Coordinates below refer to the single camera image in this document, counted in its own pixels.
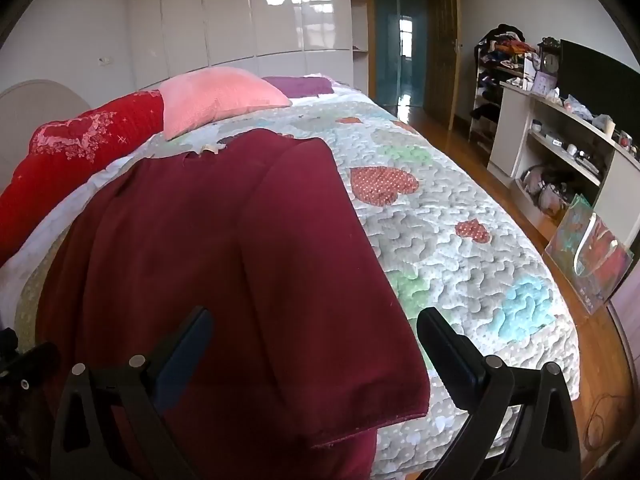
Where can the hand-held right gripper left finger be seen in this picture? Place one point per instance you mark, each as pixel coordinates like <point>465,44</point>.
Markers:
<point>182,360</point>

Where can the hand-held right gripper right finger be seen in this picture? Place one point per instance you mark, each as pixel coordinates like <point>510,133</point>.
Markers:
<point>450,355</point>

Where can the maroon shirt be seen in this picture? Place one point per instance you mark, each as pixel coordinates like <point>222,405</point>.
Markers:
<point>200,235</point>

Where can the shelf rack with clothes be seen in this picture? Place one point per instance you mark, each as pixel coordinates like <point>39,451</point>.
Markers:
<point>487,100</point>

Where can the heart-patterned quilt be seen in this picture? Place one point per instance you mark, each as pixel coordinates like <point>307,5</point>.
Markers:
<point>450,260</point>

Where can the white bed sheet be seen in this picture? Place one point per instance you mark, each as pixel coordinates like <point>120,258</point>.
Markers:
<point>55,230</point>

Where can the colourful gift bag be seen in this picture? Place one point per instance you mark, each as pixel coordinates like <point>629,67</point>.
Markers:
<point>585,255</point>

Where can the bags in cabinet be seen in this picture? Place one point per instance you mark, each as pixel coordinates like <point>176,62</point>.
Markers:
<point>545,190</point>

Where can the red embroidered blanket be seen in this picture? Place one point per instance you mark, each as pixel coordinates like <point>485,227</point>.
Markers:
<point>65,160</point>

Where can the white television cabinet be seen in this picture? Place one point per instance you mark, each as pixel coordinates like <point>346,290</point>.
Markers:
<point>510,130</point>

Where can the beige headboard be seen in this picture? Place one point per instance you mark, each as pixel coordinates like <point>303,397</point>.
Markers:
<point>30,110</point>

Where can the pink pillow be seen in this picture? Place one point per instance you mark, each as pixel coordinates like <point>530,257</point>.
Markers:
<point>215,95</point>

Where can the white candle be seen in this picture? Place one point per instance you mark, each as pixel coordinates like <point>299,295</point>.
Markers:
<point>608,126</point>

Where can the clear plastic bag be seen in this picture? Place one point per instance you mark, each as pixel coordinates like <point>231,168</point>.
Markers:
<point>582,109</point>

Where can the purple picture card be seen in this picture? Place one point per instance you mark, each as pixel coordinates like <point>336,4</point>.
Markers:
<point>544,84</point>

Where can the purple cloth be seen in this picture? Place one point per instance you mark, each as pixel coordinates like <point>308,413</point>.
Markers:
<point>300,85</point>

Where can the wooden door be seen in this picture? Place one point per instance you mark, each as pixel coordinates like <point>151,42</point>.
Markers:
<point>442,50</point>

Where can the dark table clock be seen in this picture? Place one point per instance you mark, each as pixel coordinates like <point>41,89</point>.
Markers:
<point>550,62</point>

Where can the black television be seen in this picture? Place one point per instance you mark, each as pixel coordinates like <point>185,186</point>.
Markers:
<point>595,75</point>

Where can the white glossy wardrobe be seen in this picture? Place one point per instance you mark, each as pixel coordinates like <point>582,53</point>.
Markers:
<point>240,10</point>

